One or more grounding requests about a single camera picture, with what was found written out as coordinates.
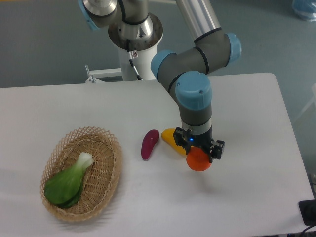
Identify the purple eggplant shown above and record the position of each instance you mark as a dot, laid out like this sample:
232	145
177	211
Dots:
148	144

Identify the woven wicker basket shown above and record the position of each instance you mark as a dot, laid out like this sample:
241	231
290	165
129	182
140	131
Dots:
101	178

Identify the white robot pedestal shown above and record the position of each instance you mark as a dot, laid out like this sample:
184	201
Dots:
136	45

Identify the green bok choy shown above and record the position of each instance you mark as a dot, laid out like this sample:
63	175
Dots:
64	189

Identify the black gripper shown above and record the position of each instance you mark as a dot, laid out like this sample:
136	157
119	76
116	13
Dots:
185	140

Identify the yellow mango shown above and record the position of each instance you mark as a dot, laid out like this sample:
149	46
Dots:
167	136

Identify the orange fruit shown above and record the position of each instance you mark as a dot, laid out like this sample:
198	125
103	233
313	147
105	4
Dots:
197	160

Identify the black device at edge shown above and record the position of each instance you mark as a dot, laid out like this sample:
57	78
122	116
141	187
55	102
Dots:
308	211

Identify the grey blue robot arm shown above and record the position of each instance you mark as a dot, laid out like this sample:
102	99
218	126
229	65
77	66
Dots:
184	76

